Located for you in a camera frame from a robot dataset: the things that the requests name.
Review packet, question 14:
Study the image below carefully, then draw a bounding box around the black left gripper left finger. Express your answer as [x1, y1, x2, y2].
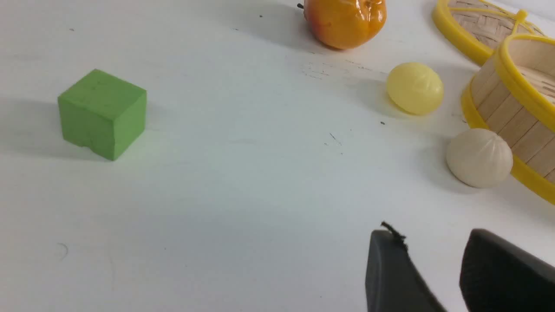
[365, 222, 446, 312]

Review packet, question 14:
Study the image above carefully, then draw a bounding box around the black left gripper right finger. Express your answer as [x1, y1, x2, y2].
[460, 228, 555, 312]

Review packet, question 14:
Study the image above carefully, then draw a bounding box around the white toy bun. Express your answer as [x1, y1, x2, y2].
[446, 128, 514, 189]

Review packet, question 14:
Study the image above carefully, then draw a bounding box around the yellow toy bun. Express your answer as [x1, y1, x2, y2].
[386, 62, 444, 115]

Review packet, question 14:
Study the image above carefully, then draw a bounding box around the bamboo steamer tray yellow rim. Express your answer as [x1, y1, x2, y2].
[461, 33, 555, 203]

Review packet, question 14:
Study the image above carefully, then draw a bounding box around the woven bamboo steamer lid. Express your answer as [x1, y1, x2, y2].
[431, 0, 545, 66]

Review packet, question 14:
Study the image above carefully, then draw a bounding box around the orange toy tangerine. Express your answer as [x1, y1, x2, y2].
[297, 0, 387, 51]

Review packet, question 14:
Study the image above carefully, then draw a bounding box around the green foam cube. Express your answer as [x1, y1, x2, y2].
[57, 69, 147, 161]

